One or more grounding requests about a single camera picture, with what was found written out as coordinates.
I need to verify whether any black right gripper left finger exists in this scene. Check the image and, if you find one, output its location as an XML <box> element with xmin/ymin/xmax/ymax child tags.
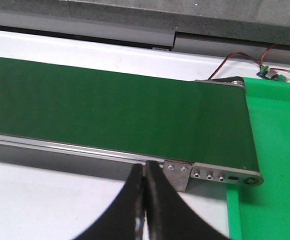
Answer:
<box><xmin>75</xmin><ymin>164</ymin><xmax>145</xmax><ymax>240</ymax></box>

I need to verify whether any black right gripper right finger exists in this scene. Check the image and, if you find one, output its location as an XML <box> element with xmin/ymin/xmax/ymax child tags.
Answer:
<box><xmin>144</xmin><ymin>160</ymin><xmax>228</xmax><ymax>240</ymax></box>

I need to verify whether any green conveyor belt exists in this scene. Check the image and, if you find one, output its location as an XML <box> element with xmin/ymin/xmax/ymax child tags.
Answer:
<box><xmin>0</xmin><ymin>57</ymin><xmax>259</xmax><ymax>172</ymax></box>

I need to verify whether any small green circuit board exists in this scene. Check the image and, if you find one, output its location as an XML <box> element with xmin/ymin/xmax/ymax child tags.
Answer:
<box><xmin>256</xmin><ymin>65</ymin><xmax>290</xmax><ymax>83</ymax></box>

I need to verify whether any grey speckled stone counter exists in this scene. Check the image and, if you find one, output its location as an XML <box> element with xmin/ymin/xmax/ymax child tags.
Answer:
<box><xmin>0</xmin><ymin>0</ymin><xmax>290</xmax><ymax>45</ymax></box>

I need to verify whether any metal mounting bracket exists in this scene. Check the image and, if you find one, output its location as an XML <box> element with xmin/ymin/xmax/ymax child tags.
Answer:
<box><xmin>163</xmin><ymin>160</ymin><xmax>193</xmax><ymax>192</ymax></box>

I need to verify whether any aluminium conveyor frame rail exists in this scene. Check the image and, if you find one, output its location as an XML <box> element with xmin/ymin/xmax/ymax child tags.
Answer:
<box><xmin>0</xmin><ymin>134</ymin><xmax>263</xmax><ymax>186</ymax></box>

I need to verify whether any red wire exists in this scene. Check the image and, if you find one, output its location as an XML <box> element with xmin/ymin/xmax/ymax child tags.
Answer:
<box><xmin>207</xmin><ymin>43</ymin><xmax>290</xmax><ymax>85</ymax></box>

